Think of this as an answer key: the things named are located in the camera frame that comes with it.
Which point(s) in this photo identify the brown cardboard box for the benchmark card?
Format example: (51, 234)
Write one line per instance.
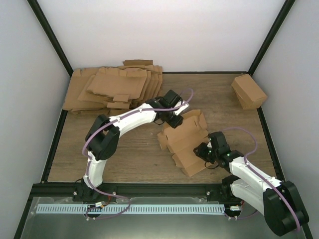
(249, 94)
(181, 141)

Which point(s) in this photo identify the folded brown cardboard box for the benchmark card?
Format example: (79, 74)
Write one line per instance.
(249, 94)

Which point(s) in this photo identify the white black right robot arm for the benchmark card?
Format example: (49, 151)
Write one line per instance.
(278, 201)

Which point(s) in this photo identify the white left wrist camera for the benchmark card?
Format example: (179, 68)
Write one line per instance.
(180, 108)

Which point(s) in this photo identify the black frame post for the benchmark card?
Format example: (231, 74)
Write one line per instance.
(280, 18)
(38, 12)

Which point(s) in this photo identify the stack of flat cardboard blanks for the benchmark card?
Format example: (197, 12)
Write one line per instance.
(110, 89)

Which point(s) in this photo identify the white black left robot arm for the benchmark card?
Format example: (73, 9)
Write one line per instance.
(102, 139)

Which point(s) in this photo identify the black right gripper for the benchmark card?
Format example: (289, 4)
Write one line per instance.
(200, 153)

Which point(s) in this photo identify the black left frame post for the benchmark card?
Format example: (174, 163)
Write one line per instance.
(38, 12)

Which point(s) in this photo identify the black right frame post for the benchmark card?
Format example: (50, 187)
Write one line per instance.
(280, 18)

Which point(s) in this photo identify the light blue slotted cable duct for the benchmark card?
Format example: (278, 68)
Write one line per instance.
(197, 209)

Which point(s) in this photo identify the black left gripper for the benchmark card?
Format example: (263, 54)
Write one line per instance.
(174, 123)

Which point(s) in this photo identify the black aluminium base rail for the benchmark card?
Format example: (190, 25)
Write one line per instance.
(211, 192)

